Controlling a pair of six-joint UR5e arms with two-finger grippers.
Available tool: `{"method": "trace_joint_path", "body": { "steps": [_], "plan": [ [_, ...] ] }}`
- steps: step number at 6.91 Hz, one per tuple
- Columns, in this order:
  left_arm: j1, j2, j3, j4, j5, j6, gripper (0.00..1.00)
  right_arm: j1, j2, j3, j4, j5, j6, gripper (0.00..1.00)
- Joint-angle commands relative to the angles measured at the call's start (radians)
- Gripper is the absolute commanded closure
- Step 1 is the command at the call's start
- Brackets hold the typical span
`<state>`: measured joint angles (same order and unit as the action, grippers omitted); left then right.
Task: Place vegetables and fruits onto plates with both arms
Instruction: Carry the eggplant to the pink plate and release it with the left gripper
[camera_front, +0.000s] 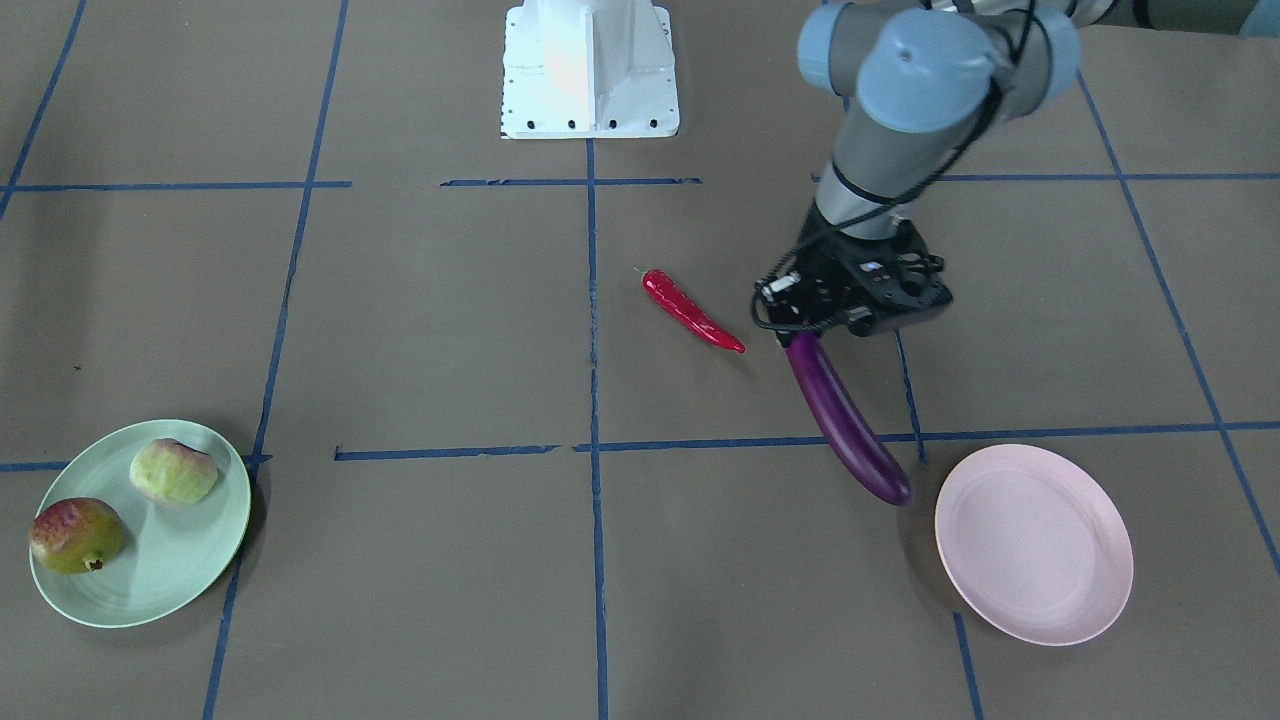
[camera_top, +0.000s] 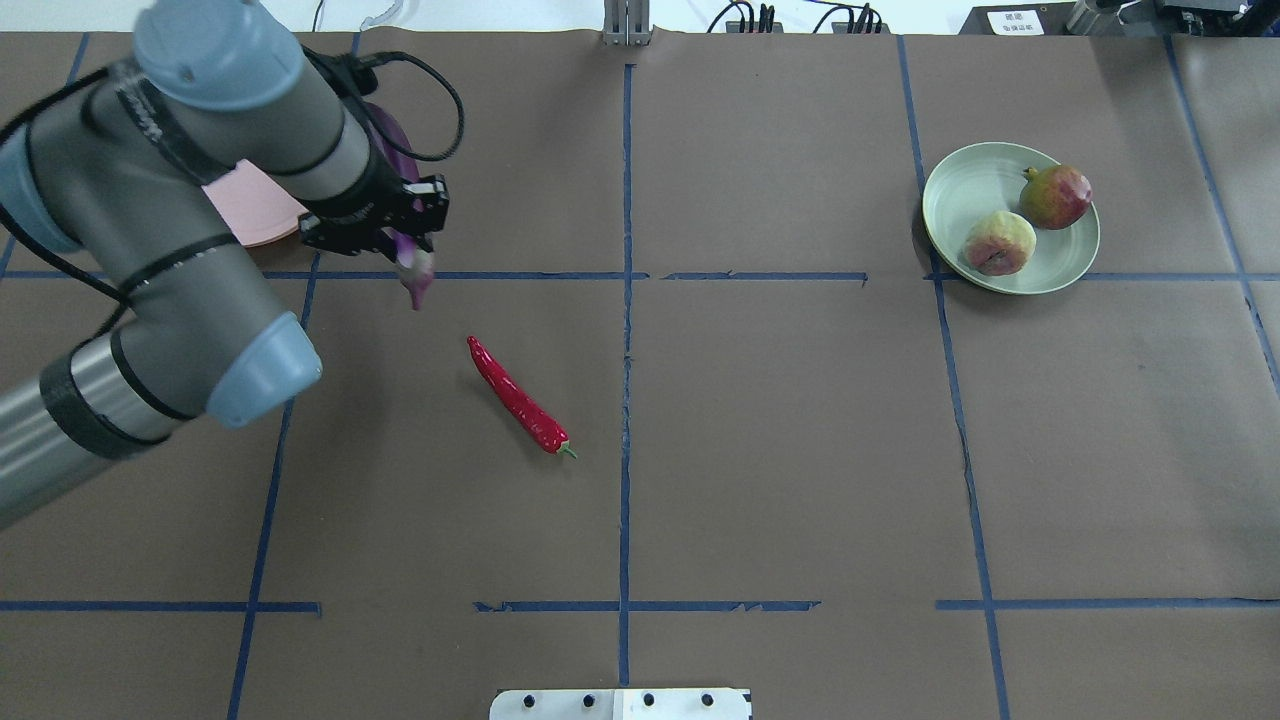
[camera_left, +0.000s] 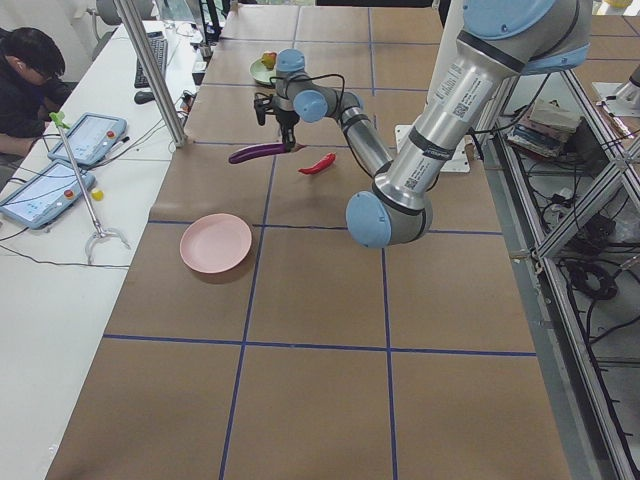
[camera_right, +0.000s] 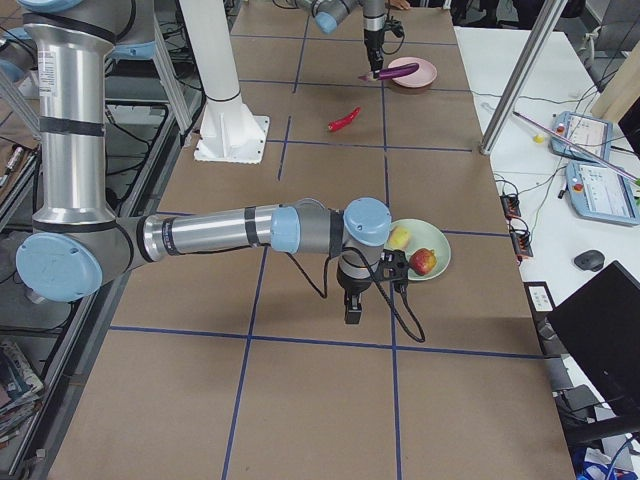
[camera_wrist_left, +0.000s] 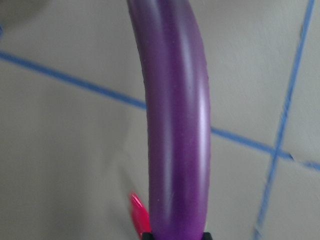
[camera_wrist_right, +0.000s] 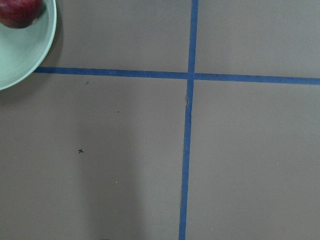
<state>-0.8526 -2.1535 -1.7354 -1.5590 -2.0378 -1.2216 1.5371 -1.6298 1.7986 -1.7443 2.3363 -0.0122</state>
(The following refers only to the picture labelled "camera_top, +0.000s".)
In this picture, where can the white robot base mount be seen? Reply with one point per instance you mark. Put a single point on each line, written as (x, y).
(623, 703)

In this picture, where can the red chili pepper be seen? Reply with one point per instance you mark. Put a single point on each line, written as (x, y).
(542, 428)

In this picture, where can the black box with white label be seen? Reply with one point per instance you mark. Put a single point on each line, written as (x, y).
(1018, 20)

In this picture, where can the green pink peach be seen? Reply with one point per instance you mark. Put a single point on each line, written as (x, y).
(1000, 244)

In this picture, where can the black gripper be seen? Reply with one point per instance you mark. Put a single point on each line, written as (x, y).
(357, 203)

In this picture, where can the red yellow pomegranate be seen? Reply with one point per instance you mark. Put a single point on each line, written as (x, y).
(1055, 197)

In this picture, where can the green plate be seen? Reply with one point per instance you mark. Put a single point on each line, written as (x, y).
(970, 184)

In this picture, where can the pink plate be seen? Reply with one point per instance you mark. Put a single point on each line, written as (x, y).
(256, 209)

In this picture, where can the black power strip with cables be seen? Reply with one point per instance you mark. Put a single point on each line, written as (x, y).
(801, 18)

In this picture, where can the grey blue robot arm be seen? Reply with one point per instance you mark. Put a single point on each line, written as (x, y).
(106, 180)

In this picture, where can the grey metal bracket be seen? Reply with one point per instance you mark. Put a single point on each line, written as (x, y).
(627, 23)

